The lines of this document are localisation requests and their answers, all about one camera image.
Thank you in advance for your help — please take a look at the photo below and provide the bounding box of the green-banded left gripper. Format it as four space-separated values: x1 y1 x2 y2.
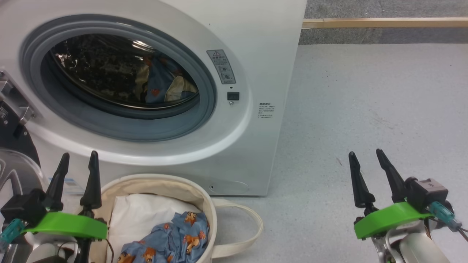
22 150 109 241

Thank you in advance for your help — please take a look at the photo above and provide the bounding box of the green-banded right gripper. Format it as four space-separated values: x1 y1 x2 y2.
348 148 435 240

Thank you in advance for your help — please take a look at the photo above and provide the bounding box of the round dark-rimmed glass washer door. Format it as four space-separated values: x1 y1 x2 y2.
0 69 50 220

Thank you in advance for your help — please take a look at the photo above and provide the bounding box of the blue bear print garment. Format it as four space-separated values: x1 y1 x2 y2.
117 211 210 263
133 55 200 103

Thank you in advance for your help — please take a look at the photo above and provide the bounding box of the cream canvas laundry basket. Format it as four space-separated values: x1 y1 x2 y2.
79 174 264 263

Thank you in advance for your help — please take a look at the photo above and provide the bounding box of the white front-load washing machine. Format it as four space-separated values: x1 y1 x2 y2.
0 0 307 197

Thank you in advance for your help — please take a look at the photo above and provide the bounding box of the blue white energy label sticker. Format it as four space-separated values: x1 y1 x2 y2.
49 178 85 196

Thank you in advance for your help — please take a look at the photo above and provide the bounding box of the white pillow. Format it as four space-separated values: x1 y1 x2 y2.
109 194 202 256

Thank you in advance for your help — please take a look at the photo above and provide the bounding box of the grey warning sticker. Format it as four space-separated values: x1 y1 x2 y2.
207 49 236 84

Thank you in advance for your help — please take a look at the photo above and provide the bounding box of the teal-plug right camera cable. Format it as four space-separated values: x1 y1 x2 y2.
429 202 468 242

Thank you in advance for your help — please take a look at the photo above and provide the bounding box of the teal-plug camera cable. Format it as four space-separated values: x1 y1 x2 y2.
0 218 26 252
429 202 468 242

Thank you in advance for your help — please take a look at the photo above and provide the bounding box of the teal-plug left camera cable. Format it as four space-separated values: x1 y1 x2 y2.
0 218 26 252

